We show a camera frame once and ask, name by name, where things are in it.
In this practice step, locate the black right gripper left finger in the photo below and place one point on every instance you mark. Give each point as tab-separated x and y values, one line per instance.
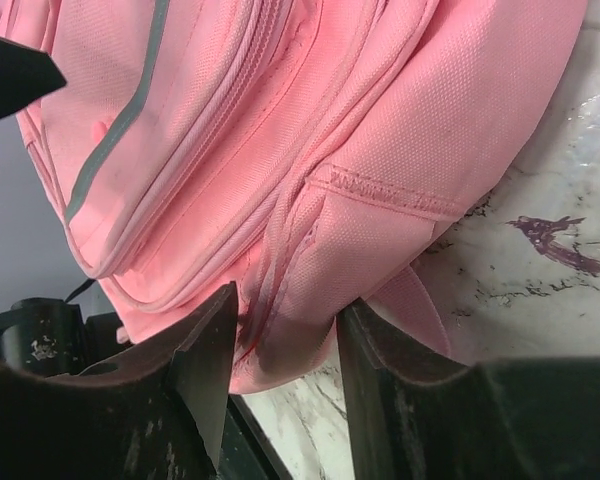
200	370

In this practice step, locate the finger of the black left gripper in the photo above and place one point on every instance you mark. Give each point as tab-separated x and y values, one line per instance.
26	75

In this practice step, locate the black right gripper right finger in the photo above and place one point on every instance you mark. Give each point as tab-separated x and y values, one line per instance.
415	414

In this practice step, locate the pink student backpack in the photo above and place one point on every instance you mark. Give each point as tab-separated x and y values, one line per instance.
308	151

